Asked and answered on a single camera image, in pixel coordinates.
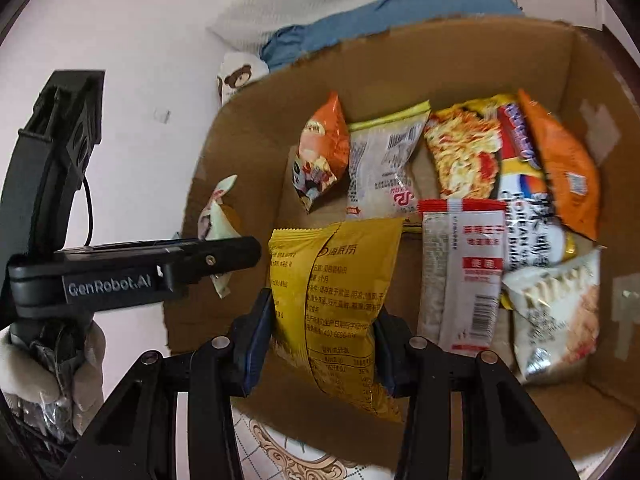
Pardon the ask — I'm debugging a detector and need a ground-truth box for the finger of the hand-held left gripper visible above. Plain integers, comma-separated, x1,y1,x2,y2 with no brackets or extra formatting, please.
155,236,262,292

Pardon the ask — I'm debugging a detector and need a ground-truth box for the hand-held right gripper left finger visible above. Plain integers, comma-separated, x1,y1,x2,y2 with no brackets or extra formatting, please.
60,289,274,480

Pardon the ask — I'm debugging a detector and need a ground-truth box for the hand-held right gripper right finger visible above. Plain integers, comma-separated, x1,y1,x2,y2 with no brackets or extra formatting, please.
372,309,582,480

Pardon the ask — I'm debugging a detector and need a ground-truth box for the small green white candy packet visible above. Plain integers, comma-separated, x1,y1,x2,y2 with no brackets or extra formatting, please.
197,175,244,300

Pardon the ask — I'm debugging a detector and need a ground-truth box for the yellow snack packet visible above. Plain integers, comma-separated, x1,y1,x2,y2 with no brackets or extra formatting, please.
268,217,406,423

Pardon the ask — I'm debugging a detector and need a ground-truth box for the red white sachet packet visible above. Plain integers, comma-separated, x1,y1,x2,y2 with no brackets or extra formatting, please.
416,198,508,358

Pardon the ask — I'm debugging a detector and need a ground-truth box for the orange panda snack packet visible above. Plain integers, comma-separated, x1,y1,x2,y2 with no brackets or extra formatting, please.
291,91,351,215

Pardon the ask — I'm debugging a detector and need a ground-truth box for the white grey snack packet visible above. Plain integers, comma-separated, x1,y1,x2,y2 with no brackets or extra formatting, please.
501,247,602,386

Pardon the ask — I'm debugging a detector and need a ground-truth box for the pale yellow bread packet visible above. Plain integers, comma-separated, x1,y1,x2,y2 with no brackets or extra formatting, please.
346,101,432,222

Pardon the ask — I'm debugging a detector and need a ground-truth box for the yellow instant noodle packet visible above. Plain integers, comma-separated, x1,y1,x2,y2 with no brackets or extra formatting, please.
424,94,576,311

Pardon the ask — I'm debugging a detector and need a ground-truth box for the cardboard box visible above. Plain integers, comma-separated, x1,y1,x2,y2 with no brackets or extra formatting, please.
162,12,640,477

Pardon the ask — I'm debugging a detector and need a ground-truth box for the plain orange snack packet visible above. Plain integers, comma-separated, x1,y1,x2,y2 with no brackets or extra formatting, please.
517,89,602,242

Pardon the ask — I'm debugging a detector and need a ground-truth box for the person's left hand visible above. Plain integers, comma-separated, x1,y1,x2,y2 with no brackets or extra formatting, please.
0,320,108,408

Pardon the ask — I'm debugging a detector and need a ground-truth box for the bear print pillow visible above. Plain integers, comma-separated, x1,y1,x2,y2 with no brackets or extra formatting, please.
216,52,269,107

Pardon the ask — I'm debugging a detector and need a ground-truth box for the white textured pillow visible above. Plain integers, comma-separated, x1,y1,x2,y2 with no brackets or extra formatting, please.
206,0,451,57

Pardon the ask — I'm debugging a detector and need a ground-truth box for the blue ruffled pillow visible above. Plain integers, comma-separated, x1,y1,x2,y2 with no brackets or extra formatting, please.
260,0,524,72

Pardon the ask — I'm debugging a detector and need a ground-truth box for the thin black cable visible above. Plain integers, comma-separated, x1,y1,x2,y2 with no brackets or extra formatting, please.
81,175,97,250

